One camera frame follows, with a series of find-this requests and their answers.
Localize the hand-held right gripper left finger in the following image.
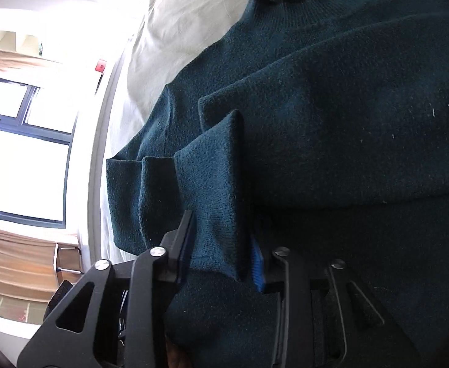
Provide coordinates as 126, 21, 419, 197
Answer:
17, 210, 199, 368

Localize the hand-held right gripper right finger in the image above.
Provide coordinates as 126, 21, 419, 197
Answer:
250, 232, 426, 368

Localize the dark teal knit sweater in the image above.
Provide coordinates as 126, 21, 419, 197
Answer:
105, 0, 449, 368

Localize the brown curtain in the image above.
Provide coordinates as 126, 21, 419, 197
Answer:
0, 221, 84, 304
0, 49, 58, 80

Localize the black framed window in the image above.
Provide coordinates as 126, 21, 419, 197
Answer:
0, 75, 80, 226

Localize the white bed sheet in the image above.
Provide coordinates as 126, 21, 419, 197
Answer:
92, 0, 327, 263

